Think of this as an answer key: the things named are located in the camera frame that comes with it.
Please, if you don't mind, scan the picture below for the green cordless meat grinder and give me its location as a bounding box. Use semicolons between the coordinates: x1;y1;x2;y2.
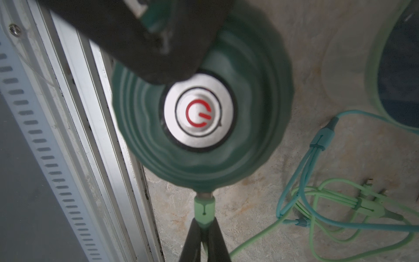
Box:
112;1;294;193

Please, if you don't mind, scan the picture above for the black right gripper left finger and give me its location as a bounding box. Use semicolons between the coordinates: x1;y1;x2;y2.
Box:
179;218;202;262

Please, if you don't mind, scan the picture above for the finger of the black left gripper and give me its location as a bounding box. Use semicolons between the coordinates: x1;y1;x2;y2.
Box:
40;1;234;85

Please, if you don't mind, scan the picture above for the aluminium front rail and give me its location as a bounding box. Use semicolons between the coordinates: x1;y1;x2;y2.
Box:
1;1;164;262

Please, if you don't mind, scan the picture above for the teal charging cable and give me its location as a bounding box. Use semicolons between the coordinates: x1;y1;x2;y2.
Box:
275;110;419;234

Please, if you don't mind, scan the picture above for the blue cordless meat grinder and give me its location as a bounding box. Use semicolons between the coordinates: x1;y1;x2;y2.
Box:
364;1;419;134

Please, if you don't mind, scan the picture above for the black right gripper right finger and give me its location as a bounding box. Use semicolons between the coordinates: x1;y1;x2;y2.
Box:
206;218;232;262

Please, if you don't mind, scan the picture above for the green charging cable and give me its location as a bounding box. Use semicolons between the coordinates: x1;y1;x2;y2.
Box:
194;177;419;262

